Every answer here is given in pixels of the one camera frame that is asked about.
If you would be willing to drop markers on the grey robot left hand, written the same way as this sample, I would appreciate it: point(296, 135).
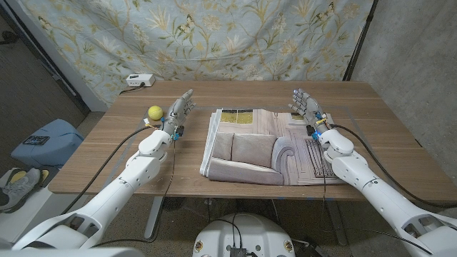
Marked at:
point(176, 114)

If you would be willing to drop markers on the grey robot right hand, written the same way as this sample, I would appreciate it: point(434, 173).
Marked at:
point(310, 109)

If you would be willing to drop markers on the sofa print cloth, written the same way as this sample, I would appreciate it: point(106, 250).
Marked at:
point(250, 150)

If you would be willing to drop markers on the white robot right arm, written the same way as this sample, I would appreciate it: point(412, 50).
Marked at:
point(375, 192)

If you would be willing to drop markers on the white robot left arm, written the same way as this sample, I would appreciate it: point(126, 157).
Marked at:
point(118, 189)

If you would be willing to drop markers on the yellow tennis ball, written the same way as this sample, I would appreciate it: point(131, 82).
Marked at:
point(155, 113)

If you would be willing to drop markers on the floral print backdrop cloth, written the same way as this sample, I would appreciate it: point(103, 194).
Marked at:
point(178, 43)

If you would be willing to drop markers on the white power strip box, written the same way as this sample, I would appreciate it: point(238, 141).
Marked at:
point(140, 80)

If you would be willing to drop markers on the black backdrop stand pole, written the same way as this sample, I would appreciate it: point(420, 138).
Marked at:
point(360, 39)

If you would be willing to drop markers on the white table leg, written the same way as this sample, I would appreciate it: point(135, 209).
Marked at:
point(153, 217)
point(337, 225)

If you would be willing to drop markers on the blue-grey padded stool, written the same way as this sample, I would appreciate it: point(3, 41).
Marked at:
point(53, 150)

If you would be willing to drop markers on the white robot torso base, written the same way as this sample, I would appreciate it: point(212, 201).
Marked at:
point(267, 232)

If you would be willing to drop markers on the small black torso box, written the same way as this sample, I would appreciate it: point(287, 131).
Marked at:
point(238, 252)

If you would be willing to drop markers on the grey sneaker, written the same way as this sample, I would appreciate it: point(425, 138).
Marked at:
point(21, 191)

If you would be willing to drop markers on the white robot chest cover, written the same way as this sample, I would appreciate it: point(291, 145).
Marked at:
point(71, 252)

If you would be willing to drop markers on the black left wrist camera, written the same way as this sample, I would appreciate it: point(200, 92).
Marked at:
point(179, 131)

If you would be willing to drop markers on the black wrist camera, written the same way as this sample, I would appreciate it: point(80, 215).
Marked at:
point(310, 130)
point(179, 131)

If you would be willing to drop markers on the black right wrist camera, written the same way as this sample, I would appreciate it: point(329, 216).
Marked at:
point(310, 130)

